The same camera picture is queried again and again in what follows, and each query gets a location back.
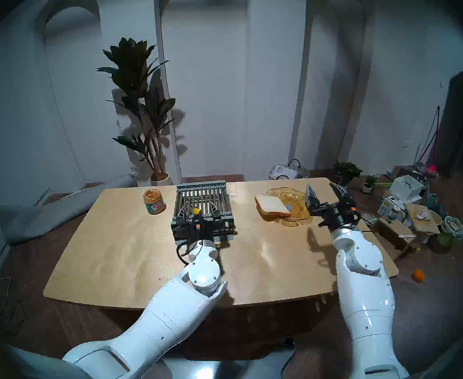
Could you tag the pale green plate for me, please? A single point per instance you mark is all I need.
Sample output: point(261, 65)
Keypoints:
point(370, 217)

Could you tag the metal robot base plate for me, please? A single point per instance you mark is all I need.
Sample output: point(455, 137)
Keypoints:
point(223, 368)

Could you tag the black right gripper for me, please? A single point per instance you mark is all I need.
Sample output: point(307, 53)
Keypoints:
point(338, 214)

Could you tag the tall potted plant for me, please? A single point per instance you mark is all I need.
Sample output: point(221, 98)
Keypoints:
point(134, 78)

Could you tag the grey dish rack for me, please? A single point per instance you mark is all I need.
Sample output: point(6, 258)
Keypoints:
point(203, 194)

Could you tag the white square box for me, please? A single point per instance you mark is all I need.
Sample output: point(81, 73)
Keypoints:
point(407, 188)

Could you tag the open peanut butter jar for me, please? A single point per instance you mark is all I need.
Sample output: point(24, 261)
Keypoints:
point(153, 202)

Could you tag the brown cardboard box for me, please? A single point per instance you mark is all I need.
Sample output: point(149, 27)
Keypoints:
point(395, 232)

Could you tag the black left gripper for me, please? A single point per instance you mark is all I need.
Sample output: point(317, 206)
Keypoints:
point(200, 229)

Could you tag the wooden cutting board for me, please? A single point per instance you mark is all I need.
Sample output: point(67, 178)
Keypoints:
point(423, 220)

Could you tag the tiny potted plant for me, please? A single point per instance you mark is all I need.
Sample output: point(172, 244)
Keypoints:
point(369, 182)

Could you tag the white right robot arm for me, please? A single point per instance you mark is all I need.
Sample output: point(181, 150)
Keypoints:
point(365, 287)

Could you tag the white plastic spoon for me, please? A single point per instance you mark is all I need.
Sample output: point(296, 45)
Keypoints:
point(405, 236)

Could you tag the white and blue carton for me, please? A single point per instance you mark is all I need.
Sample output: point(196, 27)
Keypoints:
point(389, 205)

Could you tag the bushy small potted plant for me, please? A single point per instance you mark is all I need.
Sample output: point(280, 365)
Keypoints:
point(348, 171)

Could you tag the orange fuzzy ball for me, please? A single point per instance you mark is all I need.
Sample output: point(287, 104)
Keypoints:
point(417, 276)

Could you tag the amber glass plate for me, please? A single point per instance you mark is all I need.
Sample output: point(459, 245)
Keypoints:
point(294, 198)

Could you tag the small white capped bottle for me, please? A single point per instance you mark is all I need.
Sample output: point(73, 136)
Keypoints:
point(393, 213)

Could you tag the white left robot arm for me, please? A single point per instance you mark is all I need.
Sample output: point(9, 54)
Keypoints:
point(168, 315)

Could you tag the slice of white bread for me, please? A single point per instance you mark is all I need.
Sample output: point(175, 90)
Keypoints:
point(271, 205)

